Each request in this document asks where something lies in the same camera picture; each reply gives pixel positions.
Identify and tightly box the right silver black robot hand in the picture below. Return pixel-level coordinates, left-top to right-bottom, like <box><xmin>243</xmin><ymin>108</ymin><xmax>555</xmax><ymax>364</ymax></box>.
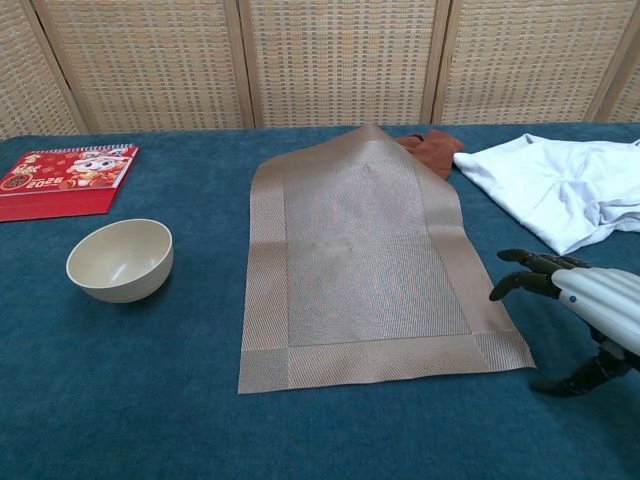
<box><xmin>488</xmin><ymin>248</ymin><xmax>640</xmax><ymax>399</ymax></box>

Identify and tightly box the beige woven placemat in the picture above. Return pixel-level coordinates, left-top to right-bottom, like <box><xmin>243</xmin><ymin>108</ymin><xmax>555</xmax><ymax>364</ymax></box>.
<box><xmin>238</xmin><ymin>124</ymin><xmax>537</xmax><ymax>396</ymax></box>

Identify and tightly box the cream plastic bowl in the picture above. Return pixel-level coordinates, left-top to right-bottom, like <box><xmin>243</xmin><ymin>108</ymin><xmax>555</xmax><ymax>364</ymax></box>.
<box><xmin>65</xmin><ymin>218</ymin><xmax>175</xmax><ymax>304</ymax></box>

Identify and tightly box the white crumpled shirt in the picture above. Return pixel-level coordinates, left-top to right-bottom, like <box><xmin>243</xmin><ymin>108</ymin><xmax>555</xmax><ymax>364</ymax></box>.
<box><xmin>452</xmin><ymin>132</ymin><xmax>640</xmax><ymax>256</ymax></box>

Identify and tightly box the rust brown cloth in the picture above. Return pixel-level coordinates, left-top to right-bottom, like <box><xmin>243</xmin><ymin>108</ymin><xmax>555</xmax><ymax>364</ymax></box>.
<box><xmin>394</xmin><ymin>129</ymin><xmax>465</xmax><ymax>180</ymax></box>

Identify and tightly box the woven wooden folding screen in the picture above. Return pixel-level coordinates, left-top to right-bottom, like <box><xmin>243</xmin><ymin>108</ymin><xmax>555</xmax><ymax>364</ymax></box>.
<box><xmin>0</xmin><ymin>0</ymin><xmax>640</xmax><ymax>141</ymax></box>

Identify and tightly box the teal table cover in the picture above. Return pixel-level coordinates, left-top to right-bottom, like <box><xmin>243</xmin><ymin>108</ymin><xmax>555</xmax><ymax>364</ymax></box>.
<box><xmin>0</xmin><ymin>122</ymin><xmax>640</xmax><ymax>480</ymax></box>

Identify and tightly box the red desk calendar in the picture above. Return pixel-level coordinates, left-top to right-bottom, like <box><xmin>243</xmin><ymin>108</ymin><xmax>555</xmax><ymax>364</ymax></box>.
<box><xmin>0</xmin><ymin>143</ymin><xmax>140</xmax><ymax>224</ymax></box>

